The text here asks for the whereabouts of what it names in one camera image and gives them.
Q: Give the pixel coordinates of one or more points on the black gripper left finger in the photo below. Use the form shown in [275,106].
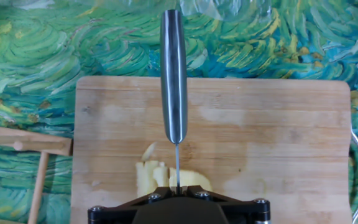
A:
[110,215]

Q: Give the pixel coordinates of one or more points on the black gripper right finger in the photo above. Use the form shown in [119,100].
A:
[244,213]

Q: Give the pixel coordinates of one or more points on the steel kitchen knife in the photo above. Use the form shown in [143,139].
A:
[173,77]

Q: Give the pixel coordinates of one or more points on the thin potato slice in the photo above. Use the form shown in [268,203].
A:
[148,152]

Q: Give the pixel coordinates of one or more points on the bamboo cutting board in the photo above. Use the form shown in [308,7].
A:
[275,140]

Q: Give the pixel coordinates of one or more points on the wooden peg rack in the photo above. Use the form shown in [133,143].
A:
[51,146]

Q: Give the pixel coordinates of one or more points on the painted landscape tablecloth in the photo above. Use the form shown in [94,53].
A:
[42,56]

